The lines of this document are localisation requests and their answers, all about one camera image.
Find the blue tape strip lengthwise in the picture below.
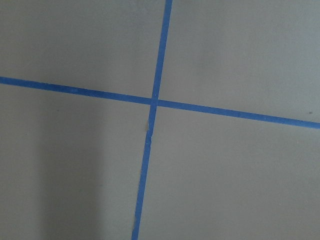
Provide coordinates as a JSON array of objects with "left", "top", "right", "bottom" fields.
[{"left": 131, "top": 0, "right": 173, "bottom": 240}]

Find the blue tape strip crosswise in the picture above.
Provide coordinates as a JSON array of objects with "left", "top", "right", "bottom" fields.
[{"left": 0, "top": 76, "right": 320, "bottom": 129}]

